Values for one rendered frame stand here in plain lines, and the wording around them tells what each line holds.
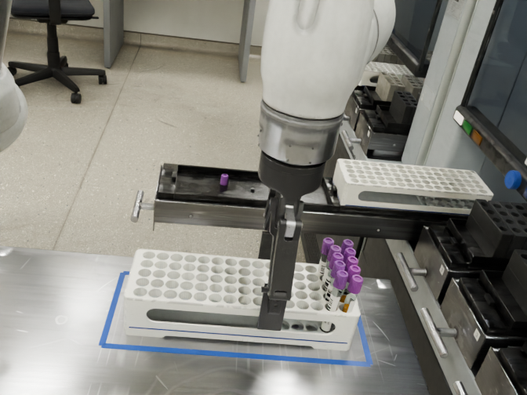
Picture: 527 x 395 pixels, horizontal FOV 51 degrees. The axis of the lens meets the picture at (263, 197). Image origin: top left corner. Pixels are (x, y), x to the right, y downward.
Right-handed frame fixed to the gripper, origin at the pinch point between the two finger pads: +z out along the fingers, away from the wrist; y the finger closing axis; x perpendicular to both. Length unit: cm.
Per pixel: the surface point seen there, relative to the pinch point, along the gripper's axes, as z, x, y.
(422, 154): 6, 40, -60
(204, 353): 5.5, -7.8, 7.1
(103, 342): 5.5, -20.3, 6.5
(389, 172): 1.1, 25.6, -38.9
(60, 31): 85, -139, -381
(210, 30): 71, -23, -386
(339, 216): 7.6, 15.6, -30.8
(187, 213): 9.4, -12.9, -29.6
